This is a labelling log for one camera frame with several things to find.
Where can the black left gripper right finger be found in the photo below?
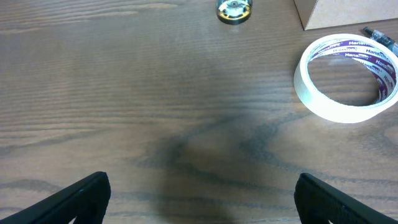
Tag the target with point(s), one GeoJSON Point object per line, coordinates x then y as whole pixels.
{"type": "Point", "coordinates": [319, 203]}

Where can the yellow correction tape dispenser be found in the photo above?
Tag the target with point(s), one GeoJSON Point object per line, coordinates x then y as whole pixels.
{"type": "Point", "coordinates": [233, 12]}

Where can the white masking tape roll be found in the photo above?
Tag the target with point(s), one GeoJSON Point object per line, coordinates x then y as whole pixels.
{"type": "Point", "coordinates": [377, 58]}

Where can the black gel pen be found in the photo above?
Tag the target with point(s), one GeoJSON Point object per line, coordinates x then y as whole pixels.
{"type": "Point", "coordinates": [382, 39]}

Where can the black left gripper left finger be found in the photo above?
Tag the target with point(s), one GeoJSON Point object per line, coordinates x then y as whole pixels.
{"type": "Point", "coordinates": [83, 202]}

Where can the open cardboard box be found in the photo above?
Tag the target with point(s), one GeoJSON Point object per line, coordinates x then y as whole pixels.
{"type": "Point", "coordinates": [317, 14]}

